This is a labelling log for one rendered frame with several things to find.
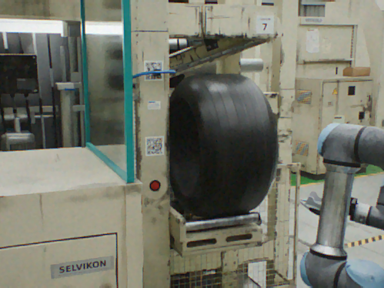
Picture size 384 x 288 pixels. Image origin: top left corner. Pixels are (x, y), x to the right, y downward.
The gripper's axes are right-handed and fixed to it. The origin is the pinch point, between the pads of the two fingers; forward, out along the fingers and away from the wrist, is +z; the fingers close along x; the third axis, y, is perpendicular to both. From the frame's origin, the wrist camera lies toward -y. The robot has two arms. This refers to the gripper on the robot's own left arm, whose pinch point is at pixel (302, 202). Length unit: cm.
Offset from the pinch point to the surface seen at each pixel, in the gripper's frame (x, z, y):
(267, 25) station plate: -60, 40, 47
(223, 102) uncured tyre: 3, 32, 39
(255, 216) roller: 2.6, 18.6, -11.6
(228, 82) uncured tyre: -10, 36, 41
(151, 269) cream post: 36, 49, -25
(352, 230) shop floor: -221, 16, -190
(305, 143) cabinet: -398, 114, -221
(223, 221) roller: 13.4, 27.8, -9.3
